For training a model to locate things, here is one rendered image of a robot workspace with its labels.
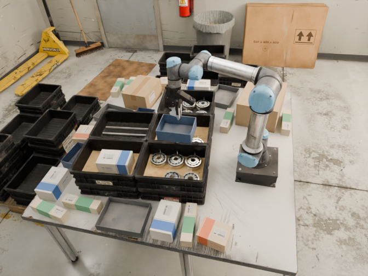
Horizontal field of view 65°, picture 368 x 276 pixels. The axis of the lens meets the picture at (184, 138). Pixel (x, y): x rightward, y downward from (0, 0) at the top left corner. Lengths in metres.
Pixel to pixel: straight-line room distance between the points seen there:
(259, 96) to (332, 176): 1.84
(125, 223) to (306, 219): 1.54
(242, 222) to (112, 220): 0.75
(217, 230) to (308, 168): 1.64
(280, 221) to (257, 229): 0.14
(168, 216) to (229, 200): 0.39
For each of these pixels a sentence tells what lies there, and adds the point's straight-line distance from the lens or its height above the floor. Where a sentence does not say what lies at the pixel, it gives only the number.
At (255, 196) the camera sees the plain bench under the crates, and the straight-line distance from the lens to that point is 1.85.
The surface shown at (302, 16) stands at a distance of 4.47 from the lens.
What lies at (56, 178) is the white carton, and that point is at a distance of 2.03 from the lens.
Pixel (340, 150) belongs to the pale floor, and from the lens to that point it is 3.35.
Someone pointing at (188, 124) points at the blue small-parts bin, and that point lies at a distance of 1.72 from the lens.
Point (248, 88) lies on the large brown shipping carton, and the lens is 2.35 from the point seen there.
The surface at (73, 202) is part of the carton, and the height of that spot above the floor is 0.76.
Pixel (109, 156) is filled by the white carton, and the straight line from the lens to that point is 1.84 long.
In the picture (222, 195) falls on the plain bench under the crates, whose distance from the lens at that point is 1.83.
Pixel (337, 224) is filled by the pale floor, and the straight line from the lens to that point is 2.75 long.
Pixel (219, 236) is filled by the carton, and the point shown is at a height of 0.78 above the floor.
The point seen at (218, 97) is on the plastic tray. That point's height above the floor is 0.70.
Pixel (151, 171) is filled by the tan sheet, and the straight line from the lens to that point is 1.81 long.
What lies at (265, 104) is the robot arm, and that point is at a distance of 1.37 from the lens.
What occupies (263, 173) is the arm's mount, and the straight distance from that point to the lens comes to 1.83.
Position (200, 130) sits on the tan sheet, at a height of 0.83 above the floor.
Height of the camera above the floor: 2.17
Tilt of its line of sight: 42 degrees down
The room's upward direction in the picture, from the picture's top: 5 degrees counter-clockwise
